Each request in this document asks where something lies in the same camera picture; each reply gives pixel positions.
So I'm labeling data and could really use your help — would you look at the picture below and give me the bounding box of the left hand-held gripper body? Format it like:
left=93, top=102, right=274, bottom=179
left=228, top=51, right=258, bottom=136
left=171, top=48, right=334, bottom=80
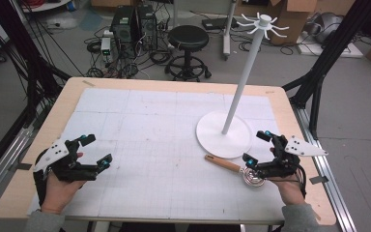
left=33, top=138, right=99, bottom=184

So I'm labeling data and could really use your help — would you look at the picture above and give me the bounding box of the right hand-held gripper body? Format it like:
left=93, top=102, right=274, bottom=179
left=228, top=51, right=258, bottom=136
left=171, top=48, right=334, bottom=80
left=257, top=134, right=329, bottom=180

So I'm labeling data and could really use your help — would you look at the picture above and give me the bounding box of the wooden handled metal coil whisk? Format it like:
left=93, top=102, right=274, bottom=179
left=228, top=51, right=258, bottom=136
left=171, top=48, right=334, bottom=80
left=204, top=154, right=267, bottom=189

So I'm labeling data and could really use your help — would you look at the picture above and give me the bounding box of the white hook stand rack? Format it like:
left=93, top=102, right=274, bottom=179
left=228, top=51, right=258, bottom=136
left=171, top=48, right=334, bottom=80
left=195, top=12, right=290, bottom=160

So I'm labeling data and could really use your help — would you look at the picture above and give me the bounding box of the person's right hand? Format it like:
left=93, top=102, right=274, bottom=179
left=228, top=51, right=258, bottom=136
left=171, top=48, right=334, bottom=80
left=266, top=172, right=306, bottom=207

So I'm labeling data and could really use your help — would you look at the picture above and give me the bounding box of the person's left hand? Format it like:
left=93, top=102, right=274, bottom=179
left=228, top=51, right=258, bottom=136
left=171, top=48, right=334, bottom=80
left=40, top=170, right=87, bottom=216

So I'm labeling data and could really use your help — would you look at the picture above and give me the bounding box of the black tape piece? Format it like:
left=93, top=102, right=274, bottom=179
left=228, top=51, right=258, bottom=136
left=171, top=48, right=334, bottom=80
left=14, top=162, right=34, bottom=172
left=308, top=175, right=330, bottom=186

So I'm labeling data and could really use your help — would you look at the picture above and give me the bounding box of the white grid mat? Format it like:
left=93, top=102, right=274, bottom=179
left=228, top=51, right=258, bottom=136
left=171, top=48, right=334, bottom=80
left=27, top=88, right=293, bottom=224

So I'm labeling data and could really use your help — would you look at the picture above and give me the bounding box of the small white electronic box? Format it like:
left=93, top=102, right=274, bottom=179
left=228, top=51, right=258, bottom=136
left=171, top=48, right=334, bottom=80
left=100, top=36, right=112, bottom=63

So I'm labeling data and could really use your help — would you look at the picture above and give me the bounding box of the black computer tower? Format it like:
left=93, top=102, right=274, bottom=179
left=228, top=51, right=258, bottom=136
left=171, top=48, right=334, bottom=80
left=109, top=6, right=139, bottom=60
left=136, top=4, right=159, bottom=51

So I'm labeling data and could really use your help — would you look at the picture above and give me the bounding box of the flat black box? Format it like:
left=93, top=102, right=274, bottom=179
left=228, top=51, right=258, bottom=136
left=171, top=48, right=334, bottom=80
left=201, top=16, right=240, bottom=32

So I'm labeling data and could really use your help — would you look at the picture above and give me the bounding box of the black round stool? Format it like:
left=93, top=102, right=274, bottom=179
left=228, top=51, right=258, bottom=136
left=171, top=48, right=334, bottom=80
left=164, top=24, right=213, bottom=82

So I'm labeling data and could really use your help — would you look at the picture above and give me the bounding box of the grey rounded device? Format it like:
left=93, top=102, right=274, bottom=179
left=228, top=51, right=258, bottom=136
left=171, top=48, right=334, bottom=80
left=308, top=12, right=345, bottom=44

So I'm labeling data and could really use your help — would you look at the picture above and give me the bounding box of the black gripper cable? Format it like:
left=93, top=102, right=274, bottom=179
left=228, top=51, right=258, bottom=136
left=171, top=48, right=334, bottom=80
left=297, top=163, right=308, bottom=198

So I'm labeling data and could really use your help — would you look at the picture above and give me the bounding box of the black wrist strap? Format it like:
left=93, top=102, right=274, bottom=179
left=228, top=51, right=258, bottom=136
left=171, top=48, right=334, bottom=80
left=33, top=169, right=46, bottom=207

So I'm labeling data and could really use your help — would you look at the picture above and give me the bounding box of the black metal frame stand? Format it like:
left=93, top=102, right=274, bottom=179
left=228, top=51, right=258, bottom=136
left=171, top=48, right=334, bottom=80
left=282, top=0, right=371, bottom=140
left=0, top=0, right=72, bottom=187

